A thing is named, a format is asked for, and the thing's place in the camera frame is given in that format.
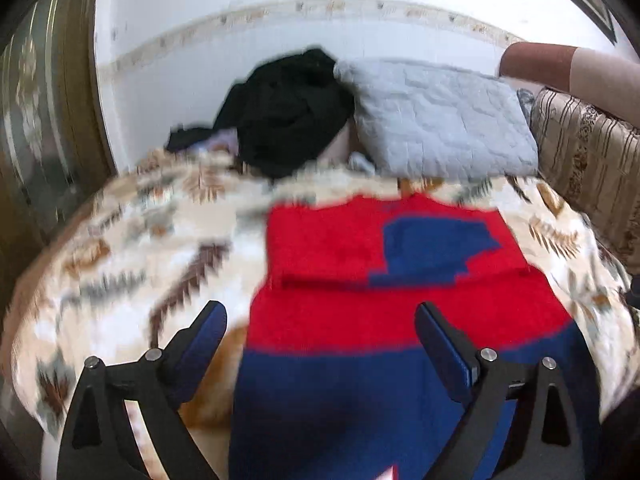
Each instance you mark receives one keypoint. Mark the dark framed wall picture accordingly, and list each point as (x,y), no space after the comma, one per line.
(595,5)

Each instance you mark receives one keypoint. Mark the leaf print blanket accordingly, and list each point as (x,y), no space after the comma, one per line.
(125,260)

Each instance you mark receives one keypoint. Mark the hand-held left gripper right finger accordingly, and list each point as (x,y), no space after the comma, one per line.
(440,345)

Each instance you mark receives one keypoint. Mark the brown and pink bolster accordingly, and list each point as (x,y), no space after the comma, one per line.
(550,65)

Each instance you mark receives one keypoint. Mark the small light grey cloth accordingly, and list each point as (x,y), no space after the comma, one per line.
(360,162)

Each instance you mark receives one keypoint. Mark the striped floral cushion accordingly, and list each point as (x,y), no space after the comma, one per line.
(590,160)

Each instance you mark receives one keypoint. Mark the red and blue knit sweater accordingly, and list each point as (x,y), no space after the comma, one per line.
(350,320)

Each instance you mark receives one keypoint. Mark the lilac cloth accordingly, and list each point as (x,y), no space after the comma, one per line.
(222,140)

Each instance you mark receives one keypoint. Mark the grey quilted pillow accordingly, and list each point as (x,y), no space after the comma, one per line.
(440,120)

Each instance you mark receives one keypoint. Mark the black clothing pile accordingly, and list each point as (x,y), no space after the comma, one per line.
(285,115)

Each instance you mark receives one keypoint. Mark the wooden patterned door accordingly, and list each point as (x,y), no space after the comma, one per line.
(45,110)

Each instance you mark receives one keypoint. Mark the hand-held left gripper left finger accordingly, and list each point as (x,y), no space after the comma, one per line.
(205,345)

